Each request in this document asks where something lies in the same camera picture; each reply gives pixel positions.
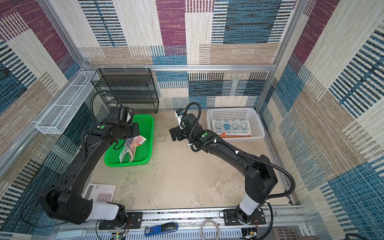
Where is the orange bunny pattern towel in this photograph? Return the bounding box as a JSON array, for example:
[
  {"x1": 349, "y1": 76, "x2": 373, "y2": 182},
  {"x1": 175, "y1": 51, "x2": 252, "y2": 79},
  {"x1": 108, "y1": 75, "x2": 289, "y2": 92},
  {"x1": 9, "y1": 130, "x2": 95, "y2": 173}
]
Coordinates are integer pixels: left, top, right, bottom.
[{"x1": 220, "y1": 133, "x2": 252, "y2": 138}]

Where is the blue patterned towel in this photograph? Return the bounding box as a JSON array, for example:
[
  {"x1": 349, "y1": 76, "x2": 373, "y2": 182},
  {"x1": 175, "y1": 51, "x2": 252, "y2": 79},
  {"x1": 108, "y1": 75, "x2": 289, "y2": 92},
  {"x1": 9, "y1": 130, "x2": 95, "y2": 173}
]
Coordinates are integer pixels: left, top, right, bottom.
[{"x1": 212, "y1": 119, "x2": 252, "y2": 135}]

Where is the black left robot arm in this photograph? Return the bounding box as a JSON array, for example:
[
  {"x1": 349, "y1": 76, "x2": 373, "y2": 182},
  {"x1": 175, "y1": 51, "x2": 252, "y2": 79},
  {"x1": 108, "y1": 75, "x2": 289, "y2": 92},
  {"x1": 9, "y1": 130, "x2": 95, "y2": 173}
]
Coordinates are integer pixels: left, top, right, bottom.
[{"x1": 38, "y1": 107, "x2": 140, "y2": 227}]

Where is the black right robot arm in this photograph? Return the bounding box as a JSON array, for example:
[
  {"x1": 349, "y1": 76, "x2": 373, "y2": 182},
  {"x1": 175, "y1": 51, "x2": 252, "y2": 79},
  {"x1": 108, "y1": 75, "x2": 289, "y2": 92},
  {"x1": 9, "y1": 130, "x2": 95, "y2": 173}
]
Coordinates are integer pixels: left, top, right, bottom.
[{"x1": 170, "y1": 109, "x2": 296, "y2": 225}]

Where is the green plastic laundry basket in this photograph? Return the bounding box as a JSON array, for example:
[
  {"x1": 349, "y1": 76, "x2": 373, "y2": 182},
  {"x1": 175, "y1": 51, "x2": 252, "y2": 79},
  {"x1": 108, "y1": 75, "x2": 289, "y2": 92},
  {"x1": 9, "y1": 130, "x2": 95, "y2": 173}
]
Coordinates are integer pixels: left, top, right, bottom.
[{"x1": 104, "y1": 115, "x2": 155, "y2": 168}]

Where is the white plastic basket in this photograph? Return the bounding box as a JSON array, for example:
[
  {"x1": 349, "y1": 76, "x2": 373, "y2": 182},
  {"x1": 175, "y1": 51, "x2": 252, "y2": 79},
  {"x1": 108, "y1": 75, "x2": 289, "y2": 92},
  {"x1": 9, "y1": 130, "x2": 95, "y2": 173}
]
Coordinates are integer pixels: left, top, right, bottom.
[{"x1": 207, "y1": 108, "x2": 265, "y2": 143}]

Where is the white desk calculator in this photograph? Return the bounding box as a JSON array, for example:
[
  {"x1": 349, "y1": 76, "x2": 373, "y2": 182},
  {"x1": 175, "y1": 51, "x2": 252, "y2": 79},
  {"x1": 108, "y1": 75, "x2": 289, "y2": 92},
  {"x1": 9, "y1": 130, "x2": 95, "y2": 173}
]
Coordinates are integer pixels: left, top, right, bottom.
[{"x1": 82, "y1": 184, "x2": 117, "y2": 203}]

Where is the blue black stapler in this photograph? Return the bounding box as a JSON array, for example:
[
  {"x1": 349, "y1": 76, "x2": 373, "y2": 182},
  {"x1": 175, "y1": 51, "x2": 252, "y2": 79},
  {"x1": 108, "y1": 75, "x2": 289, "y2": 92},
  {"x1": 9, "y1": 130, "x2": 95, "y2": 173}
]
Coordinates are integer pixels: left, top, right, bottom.
[{"x1": 144, "y1": 222, "x2": 179, "y2": 237}]

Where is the light blue flat object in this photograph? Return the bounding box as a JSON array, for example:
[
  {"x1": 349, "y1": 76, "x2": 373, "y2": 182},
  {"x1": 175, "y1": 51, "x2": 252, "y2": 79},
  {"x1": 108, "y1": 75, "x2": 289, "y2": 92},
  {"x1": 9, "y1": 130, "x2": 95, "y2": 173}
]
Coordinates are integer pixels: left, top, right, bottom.
[{"x1": 56, "y1": 230, "x2": 87, "y2": 240}]

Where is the black wire mesh shelf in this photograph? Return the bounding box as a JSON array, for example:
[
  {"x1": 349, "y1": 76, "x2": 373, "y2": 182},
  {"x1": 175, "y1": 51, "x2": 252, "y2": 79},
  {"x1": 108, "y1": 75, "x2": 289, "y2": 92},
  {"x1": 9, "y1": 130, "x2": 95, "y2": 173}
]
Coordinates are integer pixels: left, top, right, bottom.
[{"x1": 91, "y1": 68, "x2": 160, "y2": 114}]

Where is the white wire mesh tray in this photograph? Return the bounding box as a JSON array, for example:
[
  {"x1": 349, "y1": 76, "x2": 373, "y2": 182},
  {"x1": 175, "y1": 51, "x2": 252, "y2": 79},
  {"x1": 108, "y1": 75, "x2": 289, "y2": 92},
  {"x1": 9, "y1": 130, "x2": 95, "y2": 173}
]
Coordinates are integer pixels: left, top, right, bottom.
[{"x1": 36, "y1": 71, "x2": 95, "y2": 135}]

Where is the coiled white cable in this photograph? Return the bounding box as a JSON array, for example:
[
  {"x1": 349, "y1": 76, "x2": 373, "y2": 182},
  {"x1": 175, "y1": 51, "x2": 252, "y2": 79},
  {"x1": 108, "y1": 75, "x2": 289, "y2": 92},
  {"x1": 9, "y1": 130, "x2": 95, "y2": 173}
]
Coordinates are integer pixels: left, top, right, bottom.
[{"x1": 200, "y1": 219, "x2": 221, "y2": 240}]

